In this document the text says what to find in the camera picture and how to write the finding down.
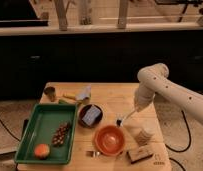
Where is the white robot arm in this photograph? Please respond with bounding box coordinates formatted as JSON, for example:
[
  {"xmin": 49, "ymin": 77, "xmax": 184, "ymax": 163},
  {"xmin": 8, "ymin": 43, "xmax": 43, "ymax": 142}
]
[{"xmin": 134, "ymin": 63, "xmax": 203, "ymax": 125}]

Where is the red bowl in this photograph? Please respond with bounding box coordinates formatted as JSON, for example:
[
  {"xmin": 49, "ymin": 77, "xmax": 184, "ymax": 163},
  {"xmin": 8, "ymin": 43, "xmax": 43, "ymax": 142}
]
[{"xmin": 93, "ymin": 125, "xmax": 125, "ymax": 156}]

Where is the dark brown bowl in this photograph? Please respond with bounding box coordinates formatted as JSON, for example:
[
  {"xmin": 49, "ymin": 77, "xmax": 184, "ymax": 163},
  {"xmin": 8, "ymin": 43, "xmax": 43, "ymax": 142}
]
[{"xmin": 78, "ymin": 104, "xmax": 103, "ymax": 128}]

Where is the white paper cup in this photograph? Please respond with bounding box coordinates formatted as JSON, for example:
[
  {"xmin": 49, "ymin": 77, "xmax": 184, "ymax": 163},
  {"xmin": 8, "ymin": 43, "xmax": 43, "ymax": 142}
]
[{"xmin": 135, "ymin": 124, "xmax": 155, "ymax": 146}]

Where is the wooden table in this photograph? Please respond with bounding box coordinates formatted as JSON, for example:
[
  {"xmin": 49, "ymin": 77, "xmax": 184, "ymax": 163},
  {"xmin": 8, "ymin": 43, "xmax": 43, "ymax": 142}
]
[{"xmin": 17, "ymin": 83, "xmax": 172, "ymax": 171}]

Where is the blue sponge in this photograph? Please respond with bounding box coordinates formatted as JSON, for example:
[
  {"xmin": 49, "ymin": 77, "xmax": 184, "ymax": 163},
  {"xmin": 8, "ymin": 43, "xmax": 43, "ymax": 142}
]
[{"xmin": 82, "ymin": 106, "xmax": 101, "ymax": 126}]

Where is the brown block with black base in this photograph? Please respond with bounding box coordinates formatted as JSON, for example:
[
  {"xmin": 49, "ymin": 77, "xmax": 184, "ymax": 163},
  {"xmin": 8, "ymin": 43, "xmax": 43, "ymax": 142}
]
[{"xmin": 127, "ymin": 145, "xmax": 154, "ymax": 164}]

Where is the light blue cloth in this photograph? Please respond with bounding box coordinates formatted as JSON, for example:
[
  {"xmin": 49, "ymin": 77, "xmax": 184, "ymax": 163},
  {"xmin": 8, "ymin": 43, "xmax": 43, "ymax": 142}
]
[{"xmin": 76, "ymin": 85, "xmax": 91, "ymax": 100}]

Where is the yellow banana toy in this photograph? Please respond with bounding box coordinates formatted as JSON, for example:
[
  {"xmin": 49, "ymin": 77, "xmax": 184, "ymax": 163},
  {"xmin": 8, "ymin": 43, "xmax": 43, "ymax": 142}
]
[{"xmin": 63, "ymin": 93, "xmax": 76, "ymax": 100}]

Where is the metal fork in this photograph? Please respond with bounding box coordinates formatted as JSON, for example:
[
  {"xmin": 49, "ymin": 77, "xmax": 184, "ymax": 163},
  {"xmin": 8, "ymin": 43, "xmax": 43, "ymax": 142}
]
[{"xmin": 86, "ymin": 151, "xmax": 102, "ymax": 158}]

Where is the bunch of dark grapes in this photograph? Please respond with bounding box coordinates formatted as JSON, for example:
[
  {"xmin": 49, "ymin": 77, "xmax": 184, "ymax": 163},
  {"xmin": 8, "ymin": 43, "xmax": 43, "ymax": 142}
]
[{"xmin": 52, "ymin": 122, "xmax": 71, "ymax": 146}]

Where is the small dark metal cup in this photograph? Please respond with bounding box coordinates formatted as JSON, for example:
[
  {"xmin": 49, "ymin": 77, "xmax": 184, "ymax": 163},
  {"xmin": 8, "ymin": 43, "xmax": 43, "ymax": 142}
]
[{"xmin": 44, "ymin": 86, "xmax": 56, "ymax": 102}]

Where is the green plastic tray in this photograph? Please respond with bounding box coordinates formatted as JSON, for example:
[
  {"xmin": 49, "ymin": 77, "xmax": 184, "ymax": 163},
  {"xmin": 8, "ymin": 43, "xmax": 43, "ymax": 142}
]
[{"xmin": 15, "ymin": 104, "xmax": 77, "ymax": 165}]

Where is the orange peach fruit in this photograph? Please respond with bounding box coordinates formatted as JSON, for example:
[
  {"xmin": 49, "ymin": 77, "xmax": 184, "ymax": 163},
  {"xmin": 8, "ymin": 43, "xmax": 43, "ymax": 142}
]
[{"xmin": 34, "ymin": 144, "xmax": 50, "ymax": 159}]

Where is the black power cable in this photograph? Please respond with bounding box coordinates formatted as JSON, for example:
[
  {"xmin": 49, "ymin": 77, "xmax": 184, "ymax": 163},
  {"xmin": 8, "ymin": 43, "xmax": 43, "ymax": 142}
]
[{"xmin": 164, "ymin": 109, "xmax": 193, "ymax": 154}]

